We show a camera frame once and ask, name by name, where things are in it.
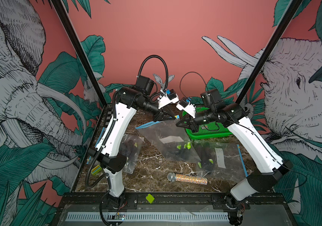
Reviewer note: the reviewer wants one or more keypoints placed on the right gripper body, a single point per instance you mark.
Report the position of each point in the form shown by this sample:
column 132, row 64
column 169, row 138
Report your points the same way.
column 202, row 118

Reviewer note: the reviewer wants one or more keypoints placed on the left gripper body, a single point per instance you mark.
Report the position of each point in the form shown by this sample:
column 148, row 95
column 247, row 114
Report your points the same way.
column 152, row 108

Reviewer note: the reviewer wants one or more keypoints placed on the clear zip-top bag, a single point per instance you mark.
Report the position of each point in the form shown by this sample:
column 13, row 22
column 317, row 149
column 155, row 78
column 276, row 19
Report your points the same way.
column 140, row 141
column 164, row 136
column 228, row 162

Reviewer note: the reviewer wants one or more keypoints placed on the dark purple eggplant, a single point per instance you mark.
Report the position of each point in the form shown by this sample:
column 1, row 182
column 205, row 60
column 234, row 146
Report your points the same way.
column 202, row 155

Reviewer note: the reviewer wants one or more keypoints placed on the sprinkle-filled cylinder tube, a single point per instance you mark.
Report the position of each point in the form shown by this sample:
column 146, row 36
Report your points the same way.
column 173, row 177

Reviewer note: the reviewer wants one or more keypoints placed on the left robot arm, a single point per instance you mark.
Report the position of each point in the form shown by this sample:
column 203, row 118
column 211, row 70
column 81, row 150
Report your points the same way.
column 107, row 149

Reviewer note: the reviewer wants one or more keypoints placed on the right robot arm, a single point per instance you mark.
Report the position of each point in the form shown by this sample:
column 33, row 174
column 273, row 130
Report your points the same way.
column 270, row 166

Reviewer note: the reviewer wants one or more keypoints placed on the green plastic basket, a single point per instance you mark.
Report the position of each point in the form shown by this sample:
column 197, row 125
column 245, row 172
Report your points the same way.
column 210, row 130

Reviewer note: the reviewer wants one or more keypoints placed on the lime green sticky note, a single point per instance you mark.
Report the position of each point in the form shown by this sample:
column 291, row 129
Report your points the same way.
column 150, row 198

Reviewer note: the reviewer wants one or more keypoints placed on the small green striped block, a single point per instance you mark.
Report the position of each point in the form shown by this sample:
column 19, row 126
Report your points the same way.
column 96, row 170

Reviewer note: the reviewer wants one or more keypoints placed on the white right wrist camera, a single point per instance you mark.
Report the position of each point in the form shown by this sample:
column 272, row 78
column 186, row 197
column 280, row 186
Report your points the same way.
column 185, row 105

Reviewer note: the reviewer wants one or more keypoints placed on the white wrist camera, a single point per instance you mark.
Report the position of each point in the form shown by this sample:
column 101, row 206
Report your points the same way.
column 168, row 97
column 185, row 105

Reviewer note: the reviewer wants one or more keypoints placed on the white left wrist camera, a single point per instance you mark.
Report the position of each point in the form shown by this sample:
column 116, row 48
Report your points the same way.
column 168, row 97

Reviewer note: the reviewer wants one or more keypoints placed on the right black frame post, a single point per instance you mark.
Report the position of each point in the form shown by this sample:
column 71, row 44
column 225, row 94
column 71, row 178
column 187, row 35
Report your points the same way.
column 281, row 27

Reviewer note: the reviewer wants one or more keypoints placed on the black frame post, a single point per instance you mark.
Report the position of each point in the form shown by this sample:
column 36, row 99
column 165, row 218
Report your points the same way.
column 67, row 24
column 281, row 27

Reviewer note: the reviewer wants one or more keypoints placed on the left black frame post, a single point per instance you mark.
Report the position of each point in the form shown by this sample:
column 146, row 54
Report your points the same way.
column 67, row 24

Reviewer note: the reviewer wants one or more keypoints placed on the white perforated rail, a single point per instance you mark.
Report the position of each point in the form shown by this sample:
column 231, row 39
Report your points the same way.
column 148, row 216

